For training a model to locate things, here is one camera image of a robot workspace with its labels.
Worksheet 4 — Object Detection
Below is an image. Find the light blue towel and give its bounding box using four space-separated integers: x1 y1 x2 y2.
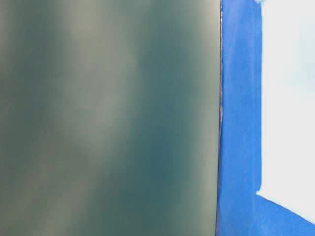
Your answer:
258 0 315 222

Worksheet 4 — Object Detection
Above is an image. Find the dark blue table cloth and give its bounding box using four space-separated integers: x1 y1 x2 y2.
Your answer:
216 0 315 236

